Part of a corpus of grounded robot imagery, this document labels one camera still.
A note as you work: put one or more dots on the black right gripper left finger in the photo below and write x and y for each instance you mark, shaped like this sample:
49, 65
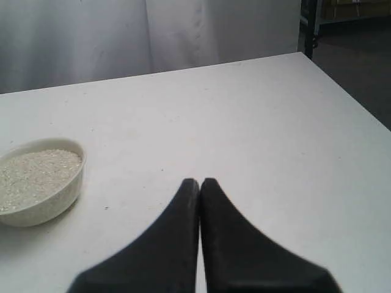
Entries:
162, 259

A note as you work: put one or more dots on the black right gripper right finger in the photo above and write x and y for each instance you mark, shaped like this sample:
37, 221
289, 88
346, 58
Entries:
240, 258

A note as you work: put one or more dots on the white bowl of rice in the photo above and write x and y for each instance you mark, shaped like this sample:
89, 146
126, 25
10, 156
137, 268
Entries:
40, 180

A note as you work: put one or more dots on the white backdrop curtain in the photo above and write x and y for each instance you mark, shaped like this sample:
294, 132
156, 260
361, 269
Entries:
50, 43

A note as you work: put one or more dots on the dark metal frame post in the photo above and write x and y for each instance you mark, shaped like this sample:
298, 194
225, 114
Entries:
309, 18

